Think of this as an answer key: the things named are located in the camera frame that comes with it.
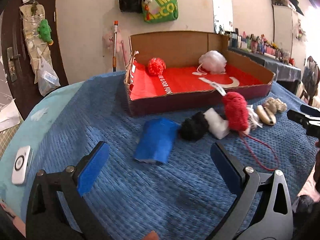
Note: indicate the tall standing mirror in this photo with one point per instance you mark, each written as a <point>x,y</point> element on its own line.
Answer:
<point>282,30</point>

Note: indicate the light blue bed sheet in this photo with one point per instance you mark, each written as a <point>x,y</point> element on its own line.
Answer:
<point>42,120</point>

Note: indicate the black fluffy scrunchie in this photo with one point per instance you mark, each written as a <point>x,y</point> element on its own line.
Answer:
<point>193,126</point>

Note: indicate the round wooden bath brush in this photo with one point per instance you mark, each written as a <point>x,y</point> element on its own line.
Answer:
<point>266,116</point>

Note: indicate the red mesh bath pouf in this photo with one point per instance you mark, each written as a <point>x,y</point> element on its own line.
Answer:
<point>156,67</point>

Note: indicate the row of bottles and jars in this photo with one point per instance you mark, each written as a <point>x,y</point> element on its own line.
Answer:
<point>262,45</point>

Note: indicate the white mesh bath pouf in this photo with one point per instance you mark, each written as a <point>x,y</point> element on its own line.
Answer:
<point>213,61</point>

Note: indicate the cardboard box with red lining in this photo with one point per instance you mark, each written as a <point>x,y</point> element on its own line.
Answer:
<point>190,85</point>

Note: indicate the green tote bag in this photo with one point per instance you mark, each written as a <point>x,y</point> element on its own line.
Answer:
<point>162,7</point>

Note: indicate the blue knit blanket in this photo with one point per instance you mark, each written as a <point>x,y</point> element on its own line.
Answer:
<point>155,200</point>

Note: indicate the dark brown door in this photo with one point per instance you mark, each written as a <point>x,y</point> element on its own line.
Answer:
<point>15,37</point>

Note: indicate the person's left hand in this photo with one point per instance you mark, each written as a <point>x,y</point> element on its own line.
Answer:
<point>151,236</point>

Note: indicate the white pocket device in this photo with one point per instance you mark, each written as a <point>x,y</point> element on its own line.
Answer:
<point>21,165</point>

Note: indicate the green plush toy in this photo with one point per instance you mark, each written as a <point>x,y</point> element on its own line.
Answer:
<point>45,31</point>

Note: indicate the clear plastic bag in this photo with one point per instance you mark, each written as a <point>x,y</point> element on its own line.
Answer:
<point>47,77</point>

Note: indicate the table with dark cloth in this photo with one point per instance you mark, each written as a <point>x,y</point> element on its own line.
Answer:
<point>280,67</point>

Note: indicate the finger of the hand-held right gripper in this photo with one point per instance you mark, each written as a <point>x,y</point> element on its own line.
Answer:
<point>297,117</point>
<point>310,110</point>

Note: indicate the chair with hanging bag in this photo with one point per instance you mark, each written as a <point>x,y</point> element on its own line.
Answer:
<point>311,80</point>

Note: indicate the white sponge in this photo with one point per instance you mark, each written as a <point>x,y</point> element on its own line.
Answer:
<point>217,125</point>

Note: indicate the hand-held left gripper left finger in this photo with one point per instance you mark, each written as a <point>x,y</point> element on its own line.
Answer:
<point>94,167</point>

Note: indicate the mop stick with orange tip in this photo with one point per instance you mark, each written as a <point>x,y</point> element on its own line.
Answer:
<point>115,45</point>

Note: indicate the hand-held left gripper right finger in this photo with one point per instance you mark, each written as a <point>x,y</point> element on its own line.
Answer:
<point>225,166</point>

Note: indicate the hanging fabric organizer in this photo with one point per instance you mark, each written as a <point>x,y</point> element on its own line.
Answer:
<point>33,35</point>

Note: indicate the pink plush pig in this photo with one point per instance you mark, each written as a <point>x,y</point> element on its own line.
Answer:
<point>111,40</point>

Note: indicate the white paper sheet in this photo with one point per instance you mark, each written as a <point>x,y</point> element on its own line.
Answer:
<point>8,116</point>

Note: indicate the beige shaggy cloth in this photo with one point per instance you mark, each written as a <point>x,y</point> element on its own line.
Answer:
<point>275,105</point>

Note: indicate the frameless wall mirror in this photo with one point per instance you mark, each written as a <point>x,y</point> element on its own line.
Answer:
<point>222,5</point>

